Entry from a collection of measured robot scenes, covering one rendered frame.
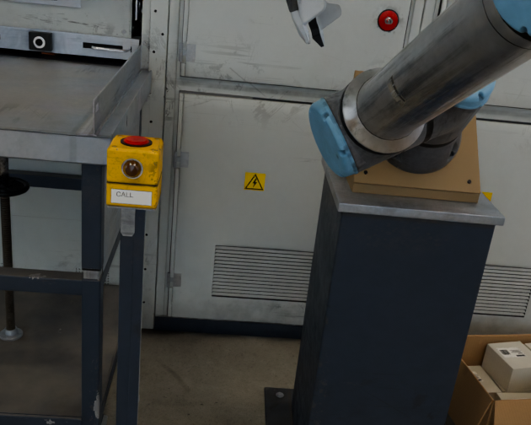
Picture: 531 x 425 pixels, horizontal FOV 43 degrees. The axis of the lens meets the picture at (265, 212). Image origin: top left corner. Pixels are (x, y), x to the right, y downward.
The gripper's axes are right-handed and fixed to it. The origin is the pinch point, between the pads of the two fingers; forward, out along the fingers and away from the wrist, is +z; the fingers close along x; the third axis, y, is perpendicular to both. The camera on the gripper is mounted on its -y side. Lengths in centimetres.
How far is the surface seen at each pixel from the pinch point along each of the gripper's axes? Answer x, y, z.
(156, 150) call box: -21.9, -20.4, 13.1
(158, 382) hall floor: 44, -88, 69
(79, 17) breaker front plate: 40, -81, -37
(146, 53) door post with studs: 48, -67, -23
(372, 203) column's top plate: 22.5, -3.9, 30.4
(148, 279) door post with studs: 61, -96, 41
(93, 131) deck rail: -9.6, -42.5, 4.6
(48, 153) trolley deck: -13, -51, 6
